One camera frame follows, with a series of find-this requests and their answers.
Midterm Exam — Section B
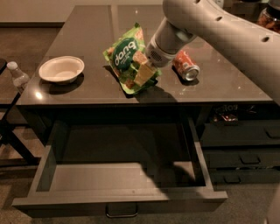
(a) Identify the white paper bowl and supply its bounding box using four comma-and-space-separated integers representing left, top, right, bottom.
38, 56, 85, 85

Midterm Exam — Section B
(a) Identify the glass jar of nuts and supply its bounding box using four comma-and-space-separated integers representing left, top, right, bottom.
256, 0, 280, 33

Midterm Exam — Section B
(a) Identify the black side table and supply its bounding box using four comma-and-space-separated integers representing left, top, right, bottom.
0, 58, 40, 167

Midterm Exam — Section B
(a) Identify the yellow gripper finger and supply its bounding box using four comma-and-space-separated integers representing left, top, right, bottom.
134, 64, 157, 87
133, 51, 148, 65

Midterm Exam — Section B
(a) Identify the clear plastic water bottle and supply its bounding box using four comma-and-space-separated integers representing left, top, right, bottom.
7, 61, 30, 94

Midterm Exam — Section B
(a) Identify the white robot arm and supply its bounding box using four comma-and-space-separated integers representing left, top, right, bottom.
147, 0, 280, 224

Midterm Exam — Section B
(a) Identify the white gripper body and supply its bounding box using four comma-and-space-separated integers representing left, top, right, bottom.
145, 42, 175, 67

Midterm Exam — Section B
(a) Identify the red soda can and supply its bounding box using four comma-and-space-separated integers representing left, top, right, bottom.
172, 50, 200, 81

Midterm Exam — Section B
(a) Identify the metal drawer handle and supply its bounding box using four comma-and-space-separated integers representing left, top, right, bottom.
105, 204, 138, 219

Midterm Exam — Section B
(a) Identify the green rice chip bag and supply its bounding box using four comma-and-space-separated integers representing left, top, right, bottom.
103, 23, 161, 95

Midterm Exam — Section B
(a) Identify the open grey top drawer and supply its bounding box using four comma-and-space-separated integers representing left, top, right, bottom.
12, 118, 228, 218

